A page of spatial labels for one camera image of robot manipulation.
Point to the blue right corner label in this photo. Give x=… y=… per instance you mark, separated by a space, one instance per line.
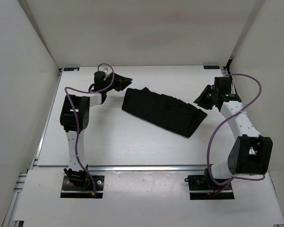
x=211 y=67

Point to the blue corner label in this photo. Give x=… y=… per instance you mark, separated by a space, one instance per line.
x=71 y=69
x=211 y=67

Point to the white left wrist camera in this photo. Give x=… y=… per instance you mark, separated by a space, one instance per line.
x=106 y=70

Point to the black pleated skirt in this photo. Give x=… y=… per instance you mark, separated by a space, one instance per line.
x=164 y=111

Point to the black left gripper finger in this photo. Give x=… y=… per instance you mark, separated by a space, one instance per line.
x=121 y=85
x=121 y=80

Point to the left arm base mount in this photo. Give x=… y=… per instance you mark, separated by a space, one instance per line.
x=77 y=184

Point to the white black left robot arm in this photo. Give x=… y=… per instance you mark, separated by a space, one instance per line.
x=74 y=116

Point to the right side aluminium rail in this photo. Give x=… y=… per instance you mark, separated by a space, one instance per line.
x=244 y=157

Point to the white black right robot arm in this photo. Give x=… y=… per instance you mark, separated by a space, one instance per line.
x=220 y=170

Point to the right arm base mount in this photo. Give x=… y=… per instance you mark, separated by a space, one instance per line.
x=202 y=187

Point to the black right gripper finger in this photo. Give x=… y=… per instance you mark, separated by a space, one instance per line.
x=205 y=104
x=205 y=96

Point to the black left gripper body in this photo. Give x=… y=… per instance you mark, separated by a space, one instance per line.
x=109 y=82

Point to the blue left corner label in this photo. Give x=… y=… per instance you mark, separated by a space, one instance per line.
x=71 y=69

